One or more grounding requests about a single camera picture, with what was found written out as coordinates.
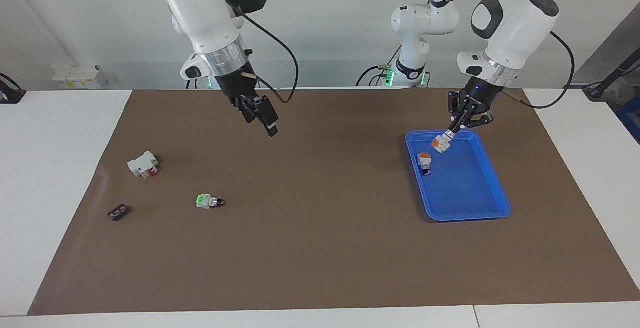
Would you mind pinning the black clamp mount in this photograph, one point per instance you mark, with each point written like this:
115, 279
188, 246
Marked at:
11, 93

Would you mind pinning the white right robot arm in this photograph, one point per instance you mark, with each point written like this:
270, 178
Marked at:
205, 12

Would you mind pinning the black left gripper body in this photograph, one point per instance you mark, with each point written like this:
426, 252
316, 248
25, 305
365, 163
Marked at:
480, 93

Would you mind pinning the green push button switch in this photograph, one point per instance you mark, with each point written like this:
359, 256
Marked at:
205, 202

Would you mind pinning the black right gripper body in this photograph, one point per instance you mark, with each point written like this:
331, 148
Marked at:
239, 85

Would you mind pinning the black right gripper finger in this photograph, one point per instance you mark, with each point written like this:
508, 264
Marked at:
267, 115
246, 108

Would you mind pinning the blue plastic tray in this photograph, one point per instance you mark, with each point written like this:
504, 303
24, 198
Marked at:
465, 188

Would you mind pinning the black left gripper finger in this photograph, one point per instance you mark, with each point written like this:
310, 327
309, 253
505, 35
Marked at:
477, 117
457, 110

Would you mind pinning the orange push button switch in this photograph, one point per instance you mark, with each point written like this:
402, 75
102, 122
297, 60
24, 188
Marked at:
441, 142
424, 162

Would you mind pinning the brown table mat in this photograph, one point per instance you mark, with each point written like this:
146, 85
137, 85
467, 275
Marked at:
320, 248

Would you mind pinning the black terminal block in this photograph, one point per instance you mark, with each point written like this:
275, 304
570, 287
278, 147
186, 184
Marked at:
119, 213

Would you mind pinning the blue crate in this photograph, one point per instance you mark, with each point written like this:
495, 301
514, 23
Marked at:
631, 117

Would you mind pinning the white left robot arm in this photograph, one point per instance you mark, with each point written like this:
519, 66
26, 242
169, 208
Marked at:
515, 27

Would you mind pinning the black stand pole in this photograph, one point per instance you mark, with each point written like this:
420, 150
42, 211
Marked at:
612, 75

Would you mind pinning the white cardboard box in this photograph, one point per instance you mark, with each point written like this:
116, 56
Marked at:
77, 75

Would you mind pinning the white circuit breaker red lever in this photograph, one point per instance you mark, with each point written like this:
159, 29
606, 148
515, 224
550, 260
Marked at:
142, 165

